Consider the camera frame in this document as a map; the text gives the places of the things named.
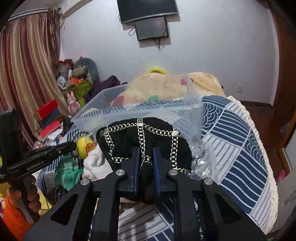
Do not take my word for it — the white drawstring cloth pouch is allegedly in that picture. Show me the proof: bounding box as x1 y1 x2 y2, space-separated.
82 145 113 181

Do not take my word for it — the black hat with gold chains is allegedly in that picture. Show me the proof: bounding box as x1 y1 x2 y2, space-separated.
96 118 192 204

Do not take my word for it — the grey knit item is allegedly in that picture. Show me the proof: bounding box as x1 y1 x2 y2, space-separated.
188 142 218 182

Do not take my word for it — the person's left hand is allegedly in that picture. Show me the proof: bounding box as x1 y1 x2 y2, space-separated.
6 174 42 214

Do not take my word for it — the green knitted cloth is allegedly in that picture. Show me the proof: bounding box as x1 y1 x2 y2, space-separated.
55 155 83 191

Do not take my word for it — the red gift box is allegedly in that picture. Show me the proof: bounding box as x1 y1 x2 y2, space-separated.
34 99 58 121

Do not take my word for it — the orange sleeve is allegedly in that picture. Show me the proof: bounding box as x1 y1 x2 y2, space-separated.
3 196 33 240

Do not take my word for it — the pink rabbit toy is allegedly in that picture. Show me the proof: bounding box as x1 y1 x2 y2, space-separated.
67 91 81 116

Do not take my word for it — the blue white patterned tablecloth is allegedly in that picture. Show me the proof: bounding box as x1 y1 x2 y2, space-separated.
36 94 279 241

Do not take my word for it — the green cardboard box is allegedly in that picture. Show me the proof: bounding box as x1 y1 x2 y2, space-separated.
62 80 92 107

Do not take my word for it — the red gold striped curtain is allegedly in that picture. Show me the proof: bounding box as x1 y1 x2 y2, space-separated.
1 6 68 146

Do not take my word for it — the grey green plush pillow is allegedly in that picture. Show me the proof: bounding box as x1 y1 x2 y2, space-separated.
72 58 100 85

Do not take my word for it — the dark purple garment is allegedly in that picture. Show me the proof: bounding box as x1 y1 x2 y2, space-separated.
83 75 126 103

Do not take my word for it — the beige fleece blanket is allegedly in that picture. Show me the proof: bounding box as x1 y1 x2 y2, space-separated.
110 72 226 107

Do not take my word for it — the brown wooden door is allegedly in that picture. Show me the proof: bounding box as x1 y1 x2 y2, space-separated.
269 9 296 149

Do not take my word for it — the clear plastic storage box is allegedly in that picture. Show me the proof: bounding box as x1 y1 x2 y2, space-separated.
72 84 203 143

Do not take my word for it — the yellow plush headrest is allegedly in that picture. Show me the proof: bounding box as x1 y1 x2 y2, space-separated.
147 66 168 75

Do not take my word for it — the small black wall monitor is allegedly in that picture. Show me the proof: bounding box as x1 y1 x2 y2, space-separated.
134 16 169 41

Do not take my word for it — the black wall television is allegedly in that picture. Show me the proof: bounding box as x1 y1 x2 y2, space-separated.
117 0 178 23

